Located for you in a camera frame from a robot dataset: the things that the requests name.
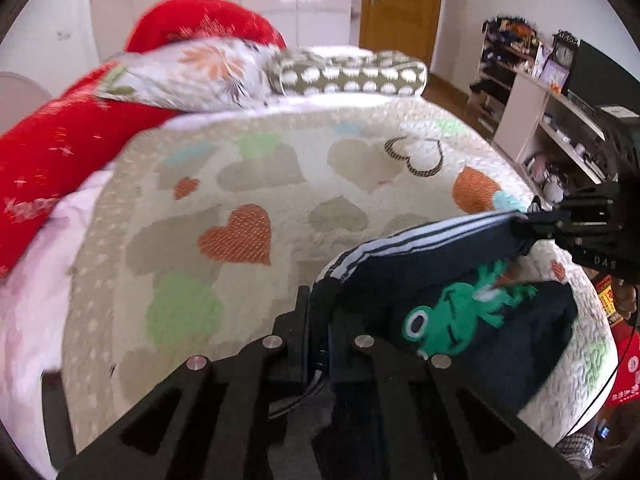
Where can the white shelf unit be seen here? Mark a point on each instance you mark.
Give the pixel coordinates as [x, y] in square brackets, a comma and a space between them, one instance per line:
[555, 125]

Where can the grey chair back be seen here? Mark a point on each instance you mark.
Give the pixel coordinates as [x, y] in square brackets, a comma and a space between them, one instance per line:
[22, 100]

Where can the beige heart-patterned quilt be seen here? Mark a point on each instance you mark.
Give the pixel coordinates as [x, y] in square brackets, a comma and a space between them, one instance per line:
[280, 200]

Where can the wooden door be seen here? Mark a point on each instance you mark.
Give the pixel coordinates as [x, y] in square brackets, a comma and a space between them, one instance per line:
[401, 7]

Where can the olive pillow with white dots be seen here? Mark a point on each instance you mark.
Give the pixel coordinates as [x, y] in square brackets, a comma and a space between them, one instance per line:
[350, 74]

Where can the navy pants with frog print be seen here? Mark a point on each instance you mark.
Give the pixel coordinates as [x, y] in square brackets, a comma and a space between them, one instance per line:
[450, 270]

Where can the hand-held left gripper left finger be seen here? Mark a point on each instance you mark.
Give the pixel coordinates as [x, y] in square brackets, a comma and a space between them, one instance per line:
[295, 355]

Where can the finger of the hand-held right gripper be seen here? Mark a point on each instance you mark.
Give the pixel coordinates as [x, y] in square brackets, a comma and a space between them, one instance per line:
[570, 210]
[537, 240]

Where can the white bed sheet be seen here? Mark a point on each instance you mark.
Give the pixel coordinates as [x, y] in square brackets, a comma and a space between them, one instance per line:
[35, 310]

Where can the red blanket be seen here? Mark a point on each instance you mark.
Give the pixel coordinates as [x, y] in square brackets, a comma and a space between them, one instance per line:
[60, 135]

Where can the shoe rack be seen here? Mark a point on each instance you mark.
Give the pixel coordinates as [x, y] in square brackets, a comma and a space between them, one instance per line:
[500, 65]

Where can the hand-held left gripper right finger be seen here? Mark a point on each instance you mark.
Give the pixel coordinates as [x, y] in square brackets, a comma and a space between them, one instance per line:
[372, 365]

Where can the black television screen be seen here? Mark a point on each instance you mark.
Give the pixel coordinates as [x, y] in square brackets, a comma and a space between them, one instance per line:
[602, 77]

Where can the white floral pillow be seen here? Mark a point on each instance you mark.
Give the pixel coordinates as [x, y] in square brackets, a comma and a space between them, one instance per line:
[200, 72]

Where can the dark ornate table clock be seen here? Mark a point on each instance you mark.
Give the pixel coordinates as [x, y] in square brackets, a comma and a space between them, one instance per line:
[564, 52]

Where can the small desk calendar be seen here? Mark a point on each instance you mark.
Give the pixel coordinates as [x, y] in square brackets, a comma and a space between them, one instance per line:
[554, 74]

